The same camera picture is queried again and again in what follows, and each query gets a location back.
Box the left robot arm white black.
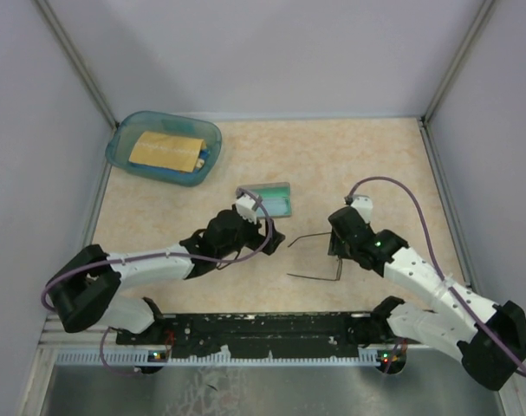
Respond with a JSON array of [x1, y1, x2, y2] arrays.
[[41, 208, 285, 344]]

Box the light blue cleaning cloth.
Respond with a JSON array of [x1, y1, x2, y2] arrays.
[[263, 198, 291, 218]]

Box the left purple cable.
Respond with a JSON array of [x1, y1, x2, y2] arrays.
[[43, 186, 275, 378]]

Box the teal plastic bin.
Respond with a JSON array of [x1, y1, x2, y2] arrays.
[[106, 111, 222, 186]]

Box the purple cable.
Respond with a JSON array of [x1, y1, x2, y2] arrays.
[[43, 186, 275, 378], [347, 176, 526, 380]]

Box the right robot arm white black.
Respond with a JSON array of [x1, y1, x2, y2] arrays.
[[328, 206, 526, 391]]

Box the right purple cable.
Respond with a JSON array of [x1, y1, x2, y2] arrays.
[[347, 176, 526, 380]]

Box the metal frame sunglasses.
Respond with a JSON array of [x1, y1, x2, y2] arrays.
[[286, 231, 343, 282]]

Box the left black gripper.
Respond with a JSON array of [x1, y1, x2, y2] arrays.
[[217, 204, 285, 260]]

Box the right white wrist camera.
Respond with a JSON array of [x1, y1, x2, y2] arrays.
[[344, 194, 373, 225]]

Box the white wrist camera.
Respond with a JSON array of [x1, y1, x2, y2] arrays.
[[234, 187, 262, 224], [344, 194, 373, 225]]

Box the grey glasses case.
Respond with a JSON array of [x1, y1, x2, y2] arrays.
[[239, 182, 293, 218]]

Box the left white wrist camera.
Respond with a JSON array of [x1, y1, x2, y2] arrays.
[[234, 187, 262, 224]]

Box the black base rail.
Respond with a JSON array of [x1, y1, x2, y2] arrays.
[[116, 312, 396, 360]]

